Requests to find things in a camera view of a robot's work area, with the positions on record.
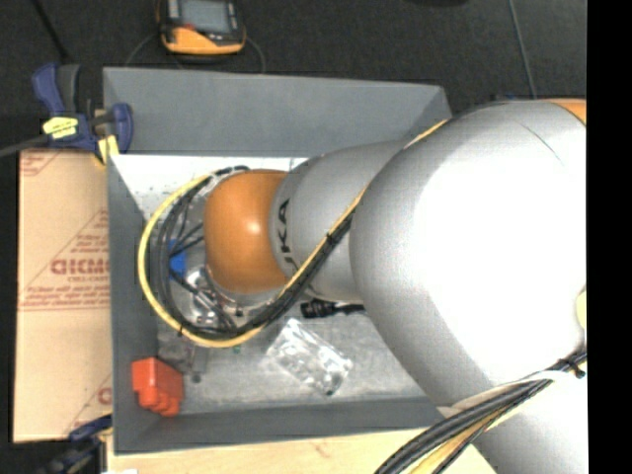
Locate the orange-red stepped block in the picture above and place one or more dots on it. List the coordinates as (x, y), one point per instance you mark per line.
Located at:
(158, 385)

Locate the clear plastic packet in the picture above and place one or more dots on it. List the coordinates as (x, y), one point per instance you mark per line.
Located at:
(308, 358)

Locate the brown cardboard board, red print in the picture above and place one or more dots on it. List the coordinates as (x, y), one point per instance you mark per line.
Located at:
(59, 363)

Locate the grey metal bin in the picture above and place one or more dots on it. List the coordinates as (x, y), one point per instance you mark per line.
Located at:
(247, 111)

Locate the black cylinder on white bracket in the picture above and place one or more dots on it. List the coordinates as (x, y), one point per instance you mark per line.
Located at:
(321, 309)

